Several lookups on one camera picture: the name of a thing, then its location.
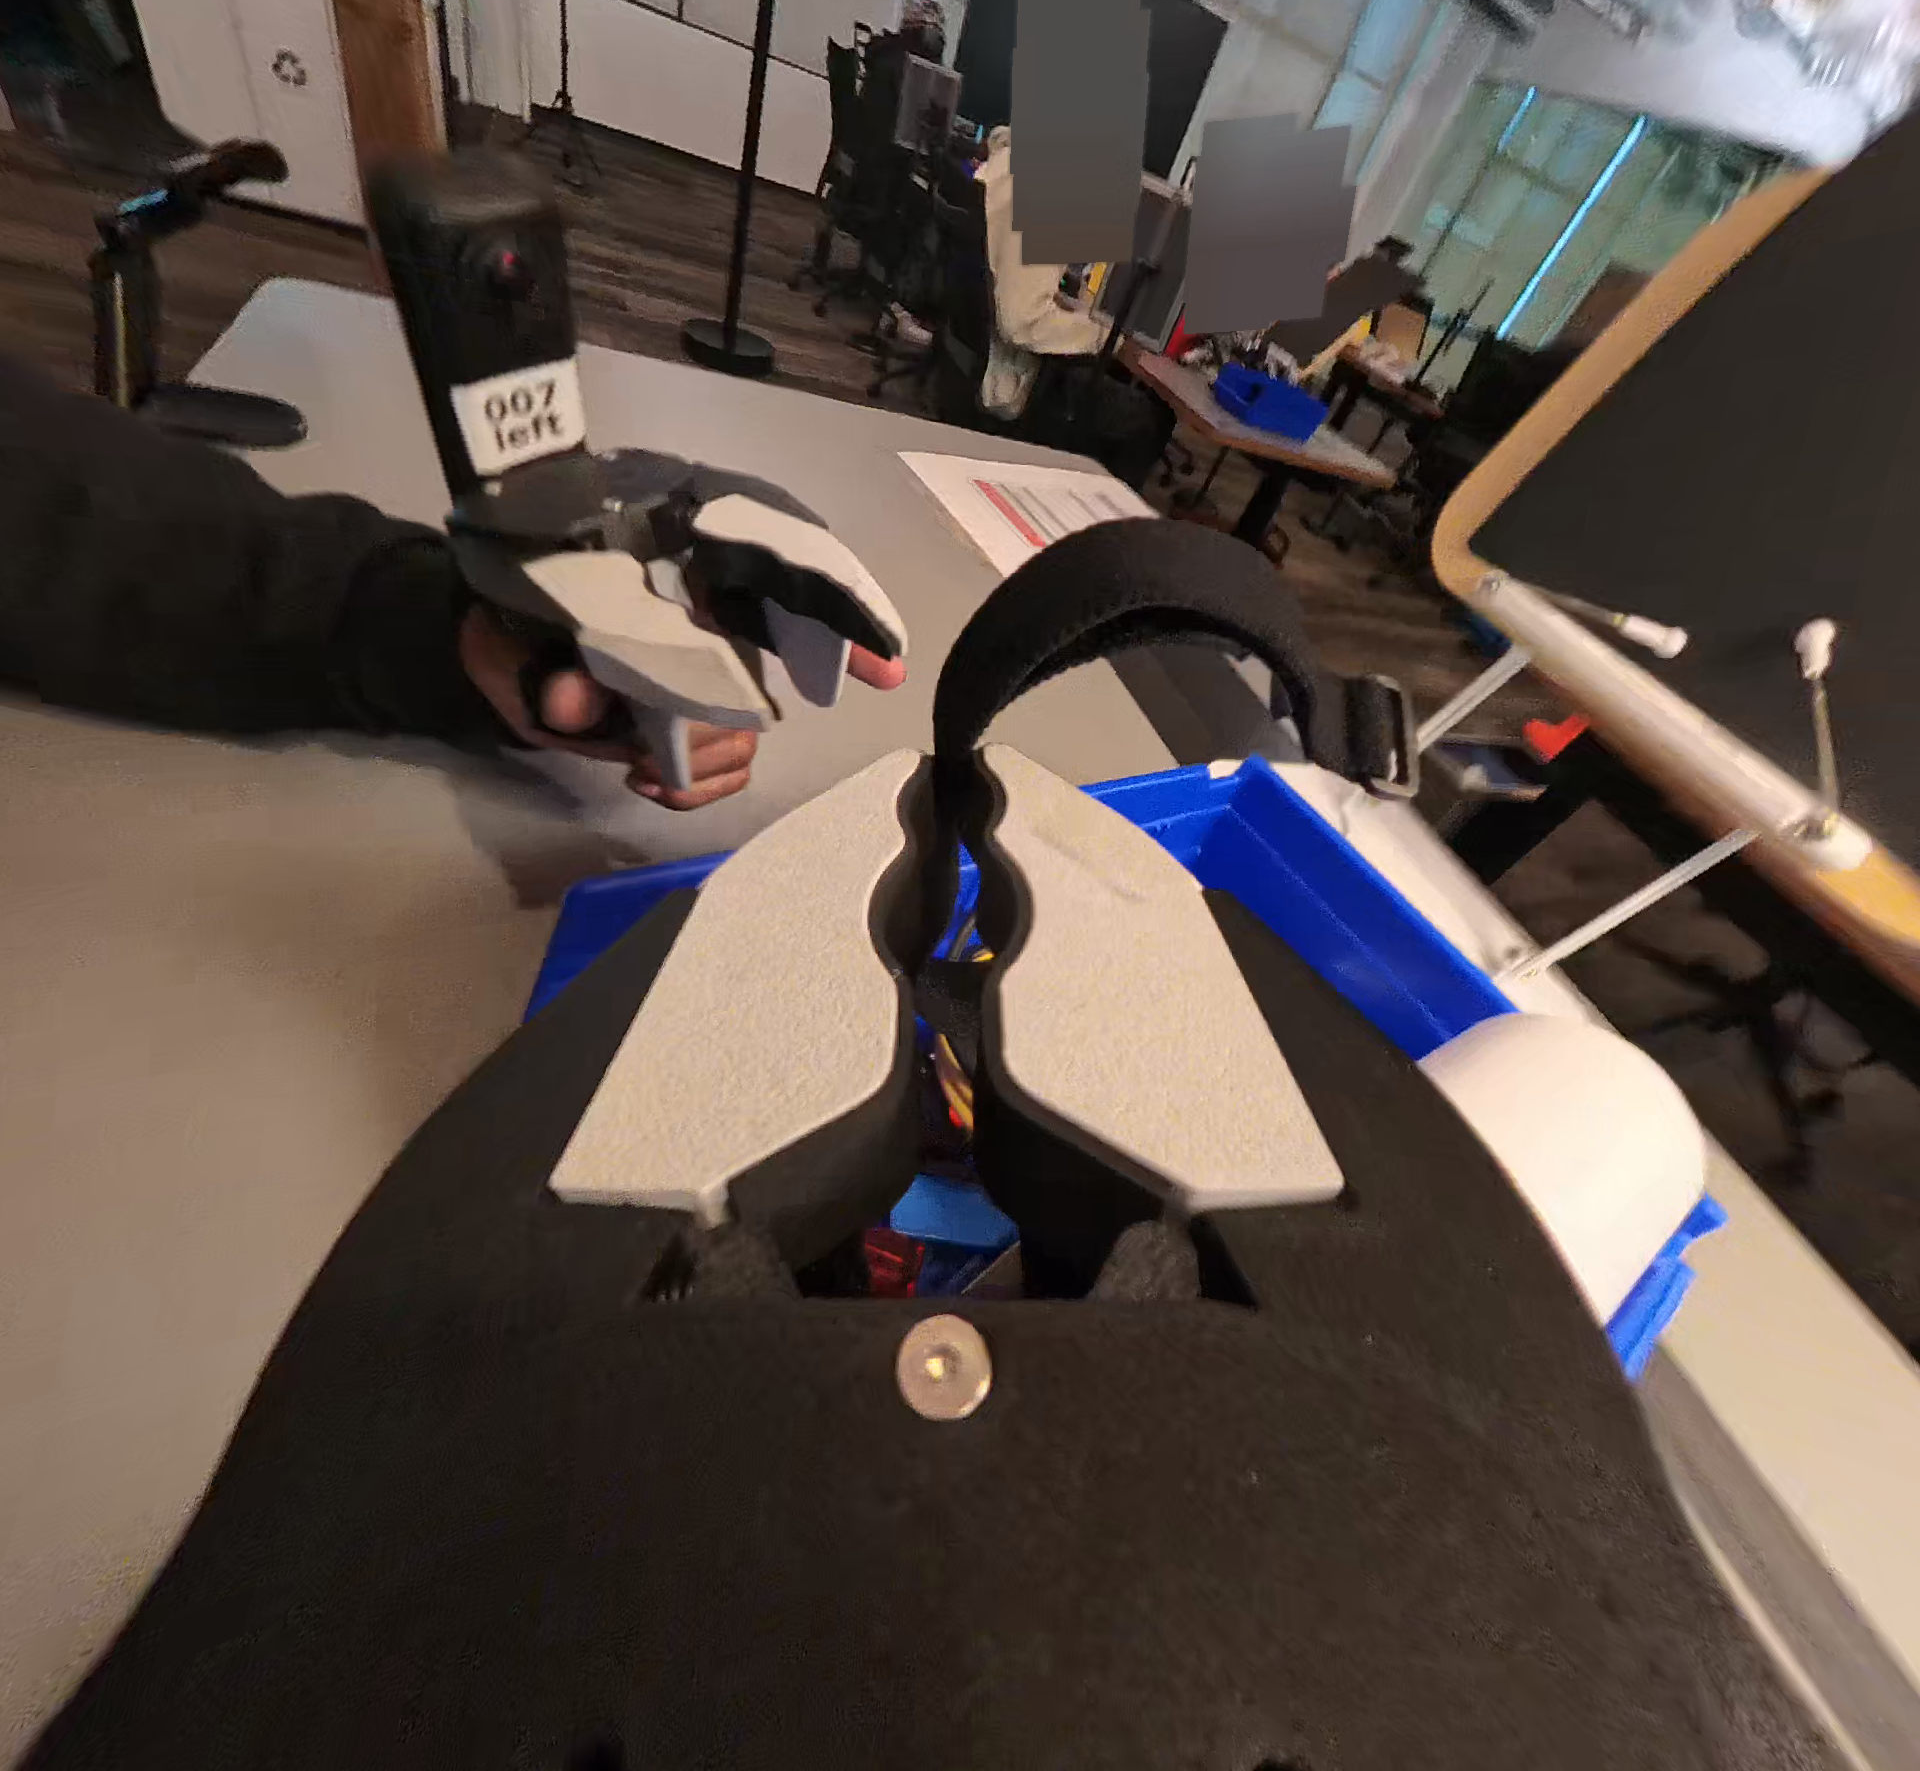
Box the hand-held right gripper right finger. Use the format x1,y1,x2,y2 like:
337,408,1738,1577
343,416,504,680
979,747,1348,1284

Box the black stand pole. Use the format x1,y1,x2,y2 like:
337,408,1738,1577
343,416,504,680
682,0,792,379

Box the black velcro strap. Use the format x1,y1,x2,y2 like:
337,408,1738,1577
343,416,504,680
931,519,1420,963

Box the black tripod light stand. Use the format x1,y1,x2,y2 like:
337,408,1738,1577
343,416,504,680
533,0,602,188

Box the blue plastic bin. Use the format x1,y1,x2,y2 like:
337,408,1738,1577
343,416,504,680
1210,359,1327,440
523,760,1727,1374

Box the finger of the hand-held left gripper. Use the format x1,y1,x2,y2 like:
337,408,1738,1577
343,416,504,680
521,554,787,733
685,492,912,710

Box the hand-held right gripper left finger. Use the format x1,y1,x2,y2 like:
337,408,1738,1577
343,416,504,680
550,747,922,1284

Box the white recycling bin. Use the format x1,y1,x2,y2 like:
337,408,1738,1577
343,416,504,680
218,0,363,222
114,0,242,152

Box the white bottle with black cap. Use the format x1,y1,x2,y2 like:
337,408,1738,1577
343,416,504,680
1416,1014,1709,1323

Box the wooden post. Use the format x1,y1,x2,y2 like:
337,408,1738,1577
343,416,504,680
307,0,446,241

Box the wooden work table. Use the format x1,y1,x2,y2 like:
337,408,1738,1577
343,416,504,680
1116,339,1396,558

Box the black desktop stand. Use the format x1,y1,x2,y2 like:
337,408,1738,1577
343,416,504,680
90,139,310,450

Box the black office chair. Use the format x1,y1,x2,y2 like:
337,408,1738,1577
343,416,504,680
810,31,959,347

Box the black flag board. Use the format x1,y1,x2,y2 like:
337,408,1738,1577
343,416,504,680
952,0,1232,173

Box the printed paper sheet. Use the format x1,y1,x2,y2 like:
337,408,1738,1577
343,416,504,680
898,450,1167,574

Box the person's left hand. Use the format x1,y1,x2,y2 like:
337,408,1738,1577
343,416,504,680
462,611,906,813

